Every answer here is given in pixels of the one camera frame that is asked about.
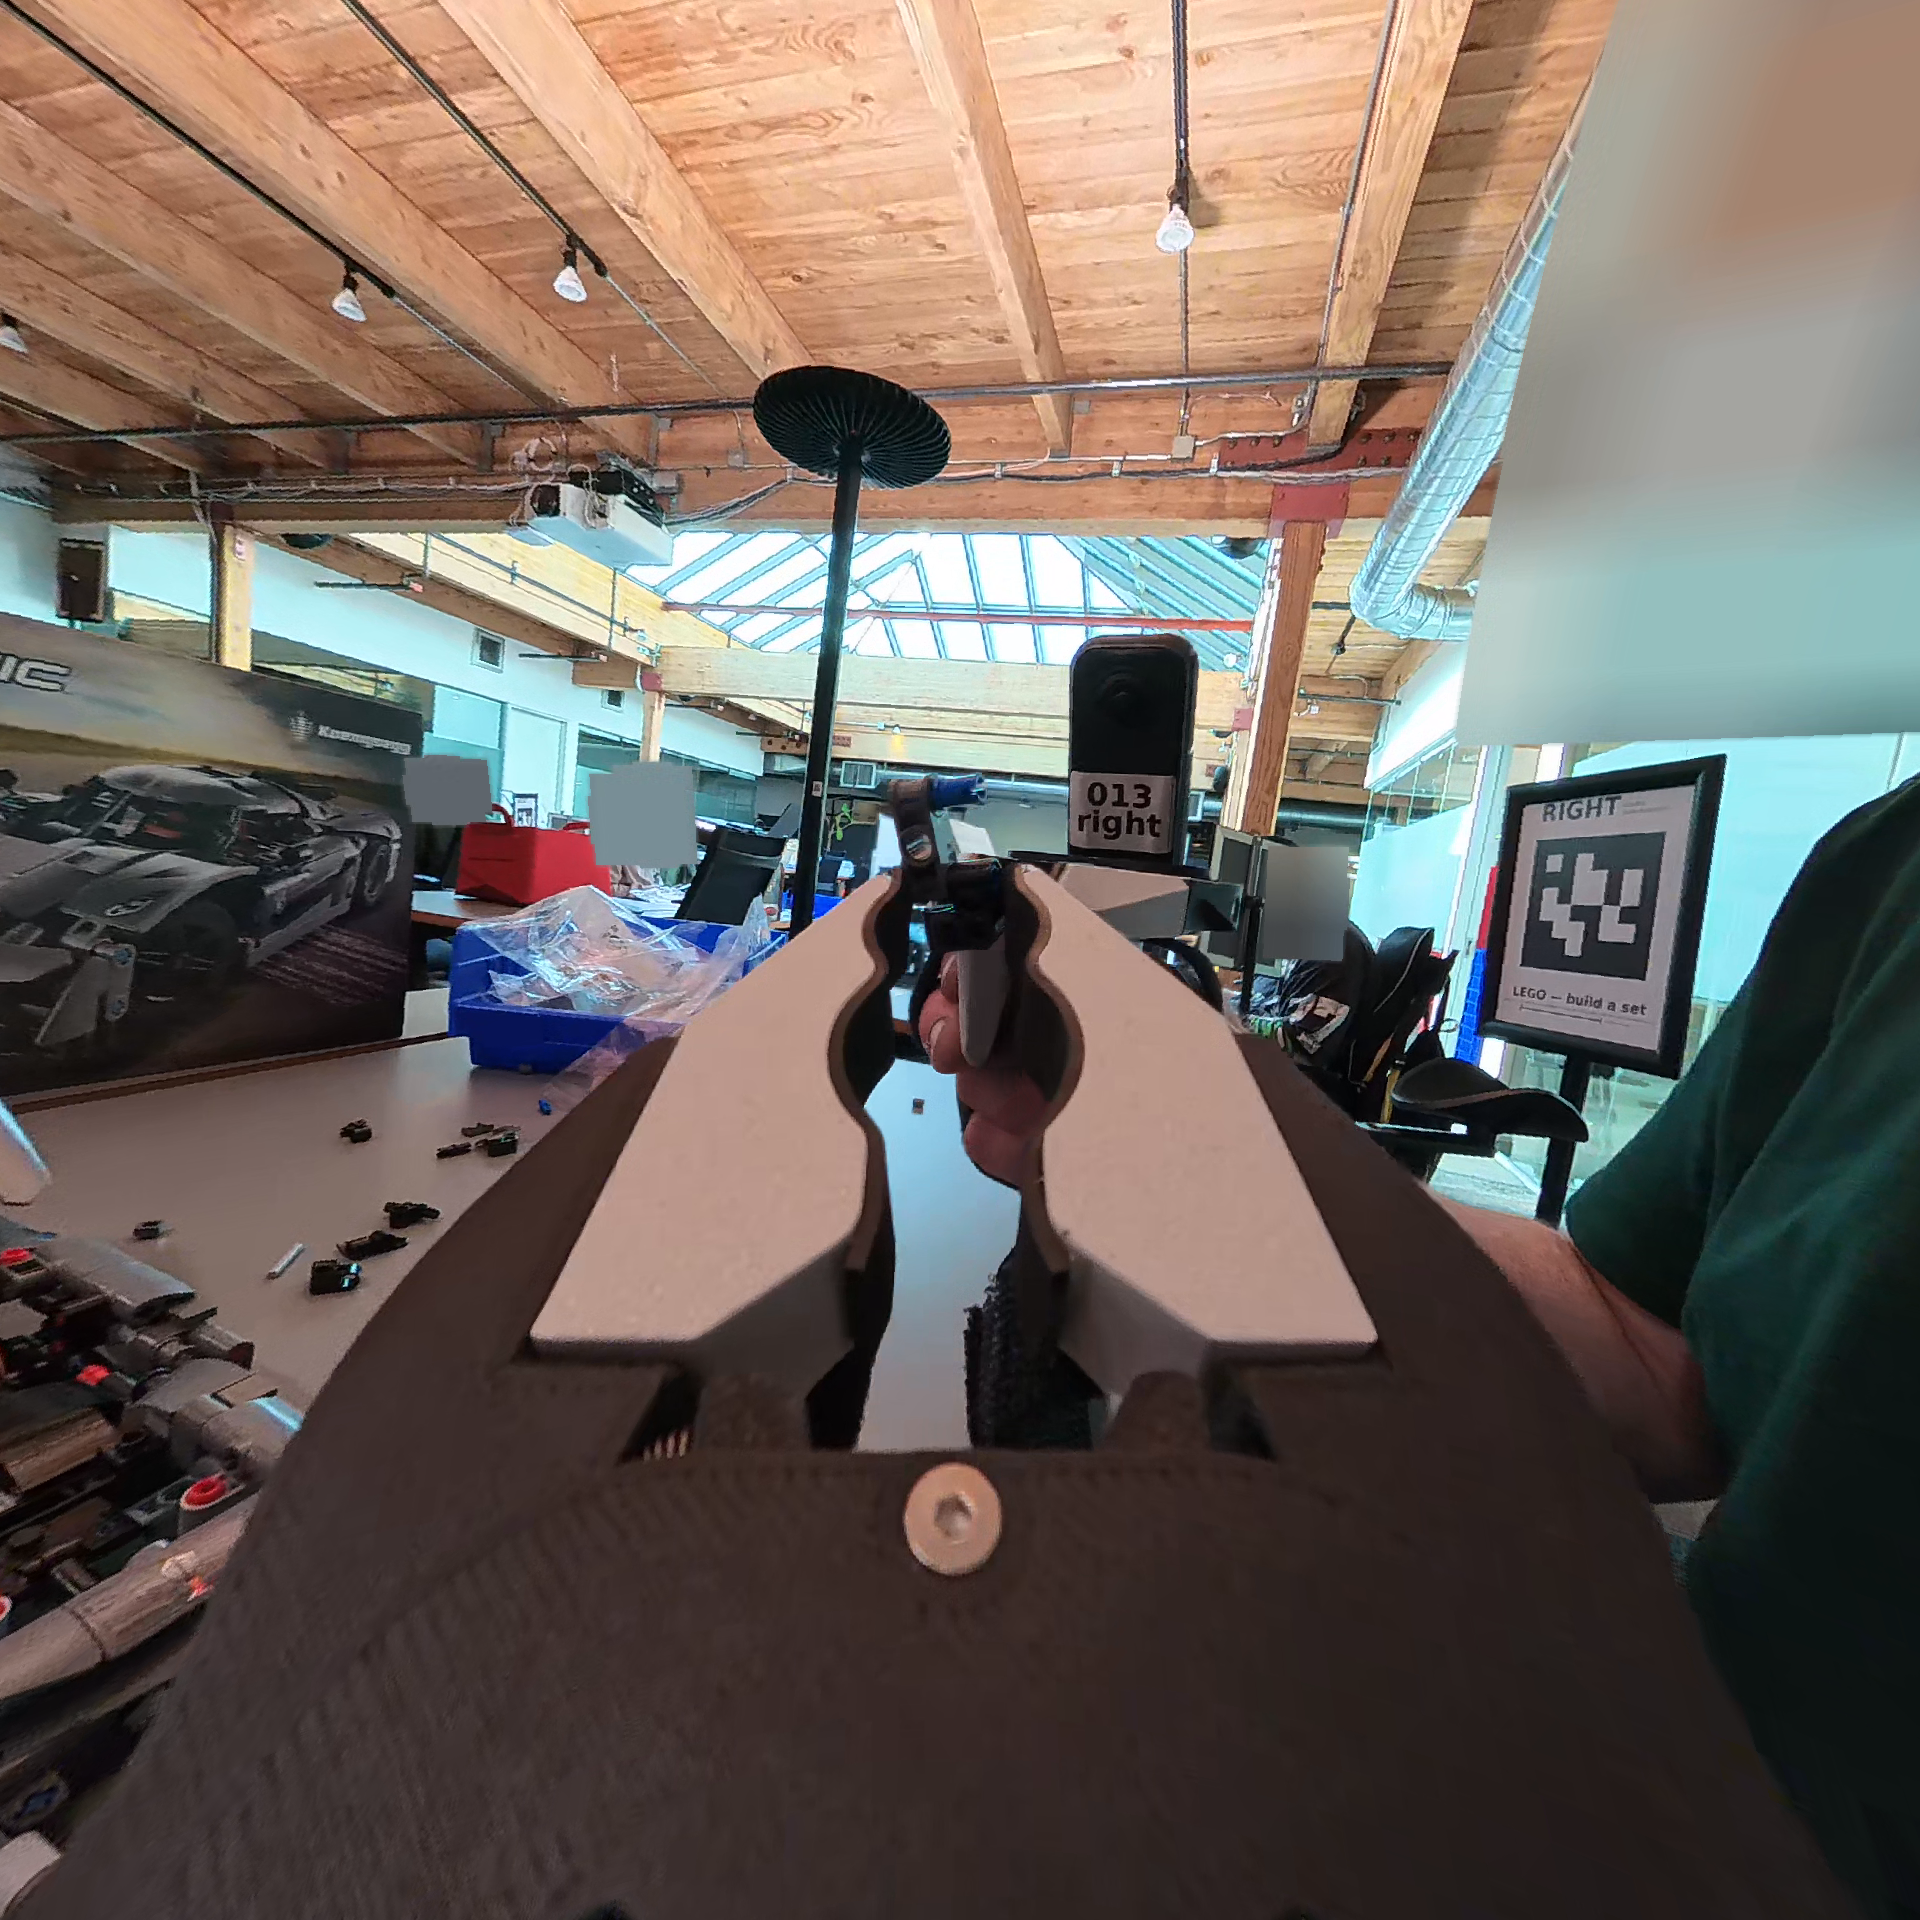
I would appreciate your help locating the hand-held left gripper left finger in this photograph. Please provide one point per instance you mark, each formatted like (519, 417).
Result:
(704, 1200)

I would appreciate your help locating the black angled lego connector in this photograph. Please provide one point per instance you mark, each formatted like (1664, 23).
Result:
(967, 901)

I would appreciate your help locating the person's green shirt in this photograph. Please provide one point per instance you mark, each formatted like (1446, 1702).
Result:
(1800, 1200)

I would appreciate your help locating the lego set box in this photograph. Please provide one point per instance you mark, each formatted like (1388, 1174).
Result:
(195, 869)

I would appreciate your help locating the black chair armrest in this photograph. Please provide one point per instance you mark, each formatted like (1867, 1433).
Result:
(1484, 1102)

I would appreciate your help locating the black backpack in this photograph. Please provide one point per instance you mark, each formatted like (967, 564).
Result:
(1366, 1004)

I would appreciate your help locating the grey lego car model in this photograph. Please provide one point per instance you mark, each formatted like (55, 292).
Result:
(107, 1395)

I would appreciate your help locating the black office chair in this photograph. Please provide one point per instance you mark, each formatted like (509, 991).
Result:
(734, 869)

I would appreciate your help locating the framed tag poster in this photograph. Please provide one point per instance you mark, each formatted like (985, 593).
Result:
(1598, 901)

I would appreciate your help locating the grey monitor on stand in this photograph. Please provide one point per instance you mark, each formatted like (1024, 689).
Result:
(1233, 879)

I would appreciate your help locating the red tote bag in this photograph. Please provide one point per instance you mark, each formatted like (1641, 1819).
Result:
(518, 863)

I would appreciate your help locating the black floor lamp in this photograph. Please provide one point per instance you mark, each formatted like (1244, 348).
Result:
(853, 429)

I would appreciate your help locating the silver ventilation duct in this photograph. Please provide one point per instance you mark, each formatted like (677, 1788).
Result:
(1440, 494)

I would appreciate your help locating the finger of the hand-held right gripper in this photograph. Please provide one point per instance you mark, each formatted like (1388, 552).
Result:
(971, 839)
(1126, 901)

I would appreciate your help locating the pile of clear plastic bags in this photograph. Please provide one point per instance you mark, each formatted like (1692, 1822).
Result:
(599, 945)

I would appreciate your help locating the white ceiling projector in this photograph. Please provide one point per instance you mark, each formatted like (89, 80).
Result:
(593, 518)

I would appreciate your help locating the wooden background desk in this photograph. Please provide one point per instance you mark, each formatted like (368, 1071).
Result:
(436, 909)

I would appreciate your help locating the wooden post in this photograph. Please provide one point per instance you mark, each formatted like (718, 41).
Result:
(1289, 661)

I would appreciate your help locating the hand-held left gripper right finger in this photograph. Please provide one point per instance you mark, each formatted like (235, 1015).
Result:
(1200, 1200)

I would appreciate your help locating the blue plastic bin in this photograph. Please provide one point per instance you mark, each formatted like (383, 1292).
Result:
(525, 1028)

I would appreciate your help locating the person's right hand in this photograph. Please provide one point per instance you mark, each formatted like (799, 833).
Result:
(997, 1118)

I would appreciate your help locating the scattered loose lego pieces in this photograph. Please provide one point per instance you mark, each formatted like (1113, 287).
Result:
(332, 1276)

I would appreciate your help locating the blue lego pin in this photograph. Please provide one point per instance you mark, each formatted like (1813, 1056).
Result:
(957, 788)

